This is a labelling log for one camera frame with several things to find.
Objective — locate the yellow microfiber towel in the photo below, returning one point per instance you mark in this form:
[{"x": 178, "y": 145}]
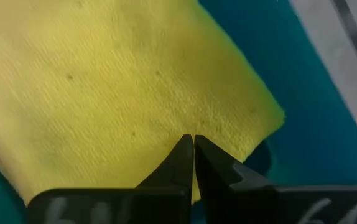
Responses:
[{"x": 104, "y": 93}]

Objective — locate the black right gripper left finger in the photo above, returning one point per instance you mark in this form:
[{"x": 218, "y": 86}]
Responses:
[{"x": 104, "y": 205}]

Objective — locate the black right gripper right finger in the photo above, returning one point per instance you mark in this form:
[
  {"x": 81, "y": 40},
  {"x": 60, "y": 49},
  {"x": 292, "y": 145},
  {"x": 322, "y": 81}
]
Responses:
[{"x": 259, "y": 205}]

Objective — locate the teal plastic bin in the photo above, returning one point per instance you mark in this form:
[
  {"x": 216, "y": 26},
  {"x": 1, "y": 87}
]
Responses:
[{"x": 306, "y": 124}]

